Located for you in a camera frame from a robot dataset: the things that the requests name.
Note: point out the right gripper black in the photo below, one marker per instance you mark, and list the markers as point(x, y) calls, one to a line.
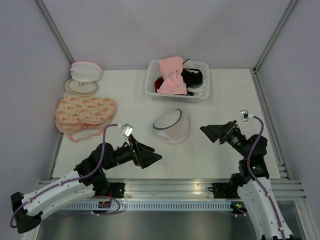
point(217, 131)

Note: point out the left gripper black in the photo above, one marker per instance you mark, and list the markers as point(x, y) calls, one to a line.
point(145, 158)

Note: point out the white mesh laundry bag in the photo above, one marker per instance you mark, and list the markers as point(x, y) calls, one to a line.
point(172, 127)

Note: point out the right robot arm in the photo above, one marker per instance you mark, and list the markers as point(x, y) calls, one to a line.
point(252, 183)

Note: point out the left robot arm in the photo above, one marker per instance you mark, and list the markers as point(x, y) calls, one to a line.
point(86, 180)

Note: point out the white bra in basket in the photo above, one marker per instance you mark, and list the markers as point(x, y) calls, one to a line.
point(189, 64)

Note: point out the black bra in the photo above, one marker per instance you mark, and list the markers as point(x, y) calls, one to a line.
point(193, 78)

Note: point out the dark red bra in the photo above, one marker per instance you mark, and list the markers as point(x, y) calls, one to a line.
point(158, 83)

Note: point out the white pink-edged flat bag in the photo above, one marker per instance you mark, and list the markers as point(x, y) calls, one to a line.
point(85, 134)

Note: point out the pink bra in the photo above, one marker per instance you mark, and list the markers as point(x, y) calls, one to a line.
point(171, 70)

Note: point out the beige round laundry bag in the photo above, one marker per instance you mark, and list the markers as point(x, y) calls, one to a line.
point(80, 88)

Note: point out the white pink-trimmed laundry bags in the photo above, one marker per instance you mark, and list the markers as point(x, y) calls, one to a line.
point(84, 71)

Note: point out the white plastic basket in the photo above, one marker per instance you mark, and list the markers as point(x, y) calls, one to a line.
point(153, 72)

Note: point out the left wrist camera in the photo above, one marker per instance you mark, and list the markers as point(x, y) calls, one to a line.
point(126, 130)

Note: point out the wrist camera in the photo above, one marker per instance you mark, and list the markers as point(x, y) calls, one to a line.
point(126, 130)
point(244, 116)

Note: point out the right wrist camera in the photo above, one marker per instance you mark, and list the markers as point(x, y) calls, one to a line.
point(244, 116)

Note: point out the aluminium front rail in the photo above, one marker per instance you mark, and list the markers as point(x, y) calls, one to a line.
point(197, 189)

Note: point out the aluminium rail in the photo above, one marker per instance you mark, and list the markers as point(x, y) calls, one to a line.
point(197, 189)
point(279, 157)

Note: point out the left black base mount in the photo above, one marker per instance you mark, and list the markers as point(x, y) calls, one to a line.
point(115, 190)

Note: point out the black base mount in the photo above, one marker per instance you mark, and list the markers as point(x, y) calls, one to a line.
point(115, 190)
point(223, 190)

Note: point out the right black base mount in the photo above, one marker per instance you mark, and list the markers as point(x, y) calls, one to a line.
point(223, 190)

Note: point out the white slotted cable duct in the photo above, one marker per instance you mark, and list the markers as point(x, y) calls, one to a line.
point(151, 206)

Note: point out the right side aluminium rail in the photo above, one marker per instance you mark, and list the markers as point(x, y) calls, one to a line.
point(279, 157)

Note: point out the right aluminium frame post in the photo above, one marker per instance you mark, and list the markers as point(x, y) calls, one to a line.
point(292, 4)

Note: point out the aluminium frame post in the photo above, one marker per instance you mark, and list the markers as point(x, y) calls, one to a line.
point(292, 4)
point(54, 29)

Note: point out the left aluminium frame post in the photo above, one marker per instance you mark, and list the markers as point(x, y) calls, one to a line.
point(54, 29)

